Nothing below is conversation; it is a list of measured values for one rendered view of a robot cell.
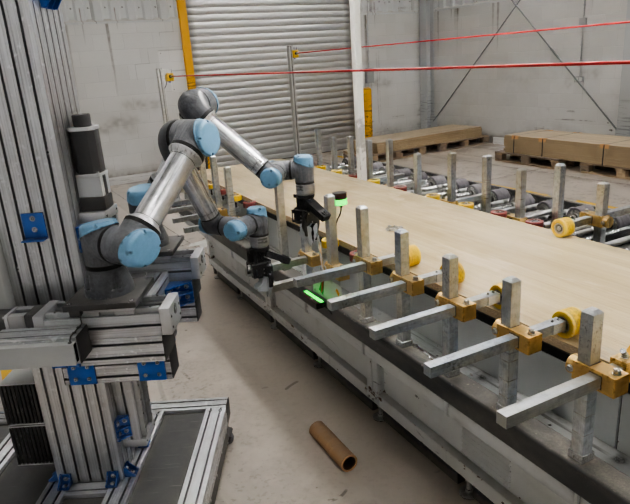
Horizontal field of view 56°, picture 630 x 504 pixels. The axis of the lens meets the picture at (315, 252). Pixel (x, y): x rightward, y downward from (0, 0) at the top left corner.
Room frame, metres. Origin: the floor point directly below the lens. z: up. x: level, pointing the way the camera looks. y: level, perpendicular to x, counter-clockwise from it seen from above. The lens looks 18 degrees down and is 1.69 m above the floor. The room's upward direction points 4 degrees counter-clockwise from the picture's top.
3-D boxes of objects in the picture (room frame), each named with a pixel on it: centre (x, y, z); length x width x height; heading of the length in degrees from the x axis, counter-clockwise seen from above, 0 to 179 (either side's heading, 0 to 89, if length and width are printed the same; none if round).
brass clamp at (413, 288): (1.90, -0.30, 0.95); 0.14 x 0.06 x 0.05; 26
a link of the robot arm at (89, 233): (1.77, 0.65, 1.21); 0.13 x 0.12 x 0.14; 55
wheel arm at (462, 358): (1.41, -0.48, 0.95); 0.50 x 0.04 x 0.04; 116
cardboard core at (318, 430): (2.28, -0.02, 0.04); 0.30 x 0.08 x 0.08; 26
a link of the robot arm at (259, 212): (2.18, 0.21, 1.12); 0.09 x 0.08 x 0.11; 145
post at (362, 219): (2.14, -0.18, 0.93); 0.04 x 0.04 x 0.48; 26
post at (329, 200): (2.37, -0.07, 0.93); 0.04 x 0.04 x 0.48; 26
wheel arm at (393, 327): (1.63, -0.37, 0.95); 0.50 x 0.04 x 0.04; 116
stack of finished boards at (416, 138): (10.69, -1.98, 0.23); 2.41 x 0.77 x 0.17; 121
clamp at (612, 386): (1.23, -0.64, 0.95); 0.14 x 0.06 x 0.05; 26
